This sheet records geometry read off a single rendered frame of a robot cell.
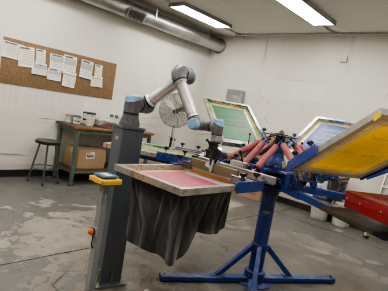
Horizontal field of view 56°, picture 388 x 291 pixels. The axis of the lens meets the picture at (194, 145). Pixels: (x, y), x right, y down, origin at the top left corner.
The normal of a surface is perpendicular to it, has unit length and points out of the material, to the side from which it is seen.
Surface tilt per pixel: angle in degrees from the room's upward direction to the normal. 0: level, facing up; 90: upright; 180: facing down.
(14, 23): 90
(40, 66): 88
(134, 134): 90
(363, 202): 91
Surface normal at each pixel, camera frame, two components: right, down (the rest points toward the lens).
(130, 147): 0.57, 0.18
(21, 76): 0.73, 0.19
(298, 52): -0.66, -0.04
